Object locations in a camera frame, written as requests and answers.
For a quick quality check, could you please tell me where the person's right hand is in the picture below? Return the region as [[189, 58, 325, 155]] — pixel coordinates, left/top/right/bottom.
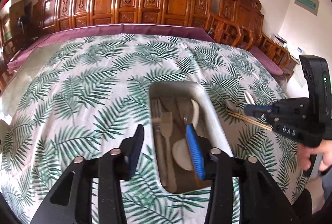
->
[[297, 140, 332, 172]]

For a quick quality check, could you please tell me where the wooden side table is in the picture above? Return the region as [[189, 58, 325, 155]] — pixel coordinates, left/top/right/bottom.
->
[[272, 34, 300, 81]]

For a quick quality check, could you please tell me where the green wall sign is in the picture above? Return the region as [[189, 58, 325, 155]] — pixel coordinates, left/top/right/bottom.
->
[[294, 0, 320, 15]]

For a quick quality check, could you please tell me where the grey utensil tray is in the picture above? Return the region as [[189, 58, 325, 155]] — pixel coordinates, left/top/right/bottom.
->
[[148, 81, 233, 194]]

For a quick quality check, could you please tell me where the purple armchair cushion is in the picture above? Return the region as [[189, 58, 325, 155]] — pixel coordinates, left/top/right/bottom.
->
[[249, 46, 283, 76]]

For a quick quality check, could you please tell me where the metal spoon with face handle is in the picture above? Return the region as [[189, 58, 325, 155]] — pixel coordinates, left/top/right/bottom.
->
[[225, 100, 239, 113]]

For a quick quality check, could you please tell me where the plain metal spoon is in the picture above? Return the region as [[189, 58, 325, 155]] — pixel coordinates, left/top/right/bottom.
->
[[177, 98, 193, 125]]

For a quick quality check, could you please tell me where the cream plastic fork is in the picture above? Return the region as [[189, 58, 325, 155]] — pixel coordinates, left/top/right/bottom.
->
[[160, 112, 177, 193]]

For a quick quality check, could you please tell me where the small cream spoon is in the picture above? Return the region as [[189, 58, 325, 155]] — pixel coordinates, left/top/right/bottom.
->
[[191, 99, 200, 128]]

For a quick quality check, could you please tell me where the metal fork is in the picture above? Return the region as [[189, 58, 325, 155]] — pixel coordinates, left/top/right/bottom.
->
[[150, 99, 168, 188]]

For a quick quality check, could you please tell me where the green leaf pattern tablecloth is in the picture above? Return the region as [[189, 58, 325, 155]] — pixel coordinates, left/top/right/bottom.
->
[[1, 34, 307, 223]]

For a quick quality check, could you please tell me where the cream plastic spoon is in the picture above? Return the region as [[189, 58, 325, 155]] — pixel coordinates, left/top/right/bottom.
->
[[172, 138, 194, 171]]

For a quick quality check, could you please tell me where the carved wooden armchair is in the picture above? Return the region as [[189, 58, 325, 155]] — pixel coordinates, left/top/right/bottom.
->
[[207, 0, 291, 69]]

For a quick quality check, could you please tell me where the large cream serving spoon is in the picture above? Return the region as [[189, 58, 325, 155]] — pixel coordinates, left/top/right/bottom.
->
[[244, 91, 255, 105]]

